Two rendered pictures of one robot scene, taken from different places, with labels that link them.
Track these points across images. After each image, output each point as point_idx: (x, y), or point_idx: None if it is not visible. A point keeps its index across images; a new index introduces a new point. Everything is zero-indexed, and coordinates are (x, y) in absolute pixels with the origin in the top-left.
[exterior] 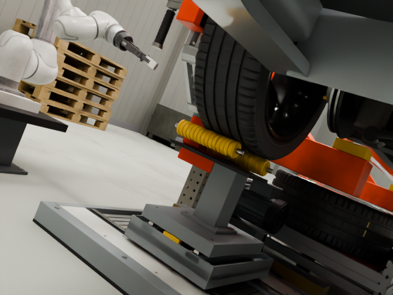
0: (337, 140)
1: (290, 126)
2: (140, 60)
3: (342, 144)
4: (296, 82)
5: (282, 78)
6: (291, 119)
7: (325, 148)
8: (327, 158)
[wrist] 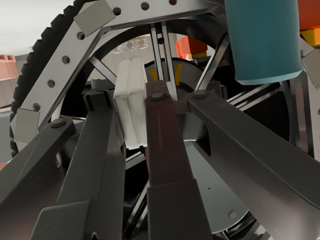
0: (312, 41)
1: (213, 45)
2: (85, 97)
3: (305, 38)
4: (265, 111)
5: (279, 116)
6: (226, 53)
7: (314, 22)
8: (307, 10)
